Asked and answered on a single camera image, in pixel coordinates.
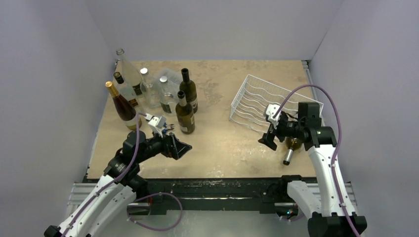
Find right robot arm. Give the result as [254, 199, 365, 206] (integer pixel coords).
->
[259, 102, 367, 237]

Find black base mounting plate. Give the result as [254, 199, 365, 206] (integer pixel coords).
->
[140, 175, 317, 215]

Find dark green bottle silver cap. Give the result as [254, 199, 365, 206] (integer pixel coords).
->
[175, 90, 195, 134]

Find dark bottle black cap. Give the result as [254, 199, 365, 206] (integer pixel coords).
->
[179, 68, 198, 113]

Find aluminium frame rail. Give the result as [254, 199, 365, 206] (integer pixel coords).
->
[59, 182, 99, 237]

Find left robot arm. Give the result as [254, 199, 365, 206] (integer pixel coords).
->
[44, 131, 192, 237]

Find tall clear glass bottle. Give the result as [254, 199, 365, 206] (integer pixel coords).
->
[116, 48, 145, 99]

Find square bottle gold black cap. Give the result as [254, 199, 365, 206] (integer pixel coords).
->
[113, 72, 139, 108]

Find clear plastic compartment box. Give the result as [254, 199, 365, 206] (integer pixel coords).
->
[157, 68, 183, 99]

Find blue handled pliers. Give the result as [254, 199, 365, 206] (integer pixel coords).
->
[164, 123, 174, 132]

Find amber bottle gold foil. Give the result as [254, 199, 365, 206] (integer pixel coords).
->
[105, 81, 142, 130]

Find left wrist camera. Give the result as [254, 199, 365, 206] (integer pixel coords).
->
[144, 113, 167, 138]

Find round clear bottle silver cap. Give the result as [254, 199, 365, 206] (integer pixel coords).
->
[140, 67, 160, 108]

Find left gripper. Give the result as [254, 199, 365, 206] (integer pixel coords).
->
[136, 126, 191, 163]

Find white wire wine rack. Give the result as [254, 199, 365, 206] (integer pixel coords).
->
[229, 74, 310, 133]

